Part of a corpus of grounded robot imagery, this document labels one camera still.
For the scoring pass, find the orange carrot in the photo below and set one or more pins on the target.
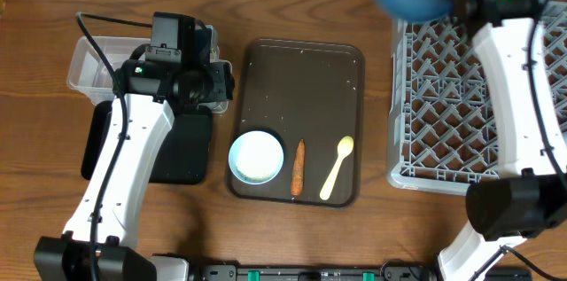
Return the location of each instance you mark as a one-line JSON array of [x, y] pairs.
[[297, 176]]

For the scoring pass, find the light blue rice bowl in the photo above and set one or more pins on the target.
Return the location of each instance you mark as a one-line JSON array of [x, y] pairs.
[[256, 157]]

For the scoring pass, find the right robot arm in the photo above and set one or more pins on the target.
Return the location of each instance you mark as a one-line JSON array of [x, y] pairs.
[[529, 195]]

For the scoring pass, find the black bin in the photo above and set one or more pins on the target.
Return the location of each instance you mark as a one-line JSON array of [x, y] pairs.
[[182, 157]]

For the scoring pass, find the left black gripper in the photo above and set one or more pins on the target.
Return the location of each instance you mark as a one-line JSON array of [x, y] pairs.
[[222, 87]]

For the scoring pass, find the dark brown serving tray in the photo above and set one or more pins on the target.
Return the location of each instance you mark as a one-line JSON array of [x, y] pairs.
[[303, 90]]

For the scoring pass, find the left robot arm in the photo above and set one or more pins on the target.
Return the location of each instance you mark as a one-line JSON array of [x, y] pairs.
[[158, 129]]

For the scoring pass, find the yellow plastic spoon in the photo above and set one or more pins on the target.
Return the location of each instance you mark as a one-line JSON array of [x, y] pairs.
[[344, 149]]

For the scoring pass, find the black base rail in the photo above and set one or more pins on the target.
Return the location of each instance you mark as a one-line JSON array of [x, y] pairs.
[[390, 271]]

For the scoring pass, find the grey dishwasher rack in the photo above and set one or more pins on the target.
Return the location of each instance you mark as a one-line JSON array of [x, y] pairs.
[[442, 134]]

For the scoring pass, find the clear plastic bin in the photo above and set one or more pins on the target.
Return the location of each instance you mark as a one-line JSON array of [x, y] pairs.
[[88, 74]]

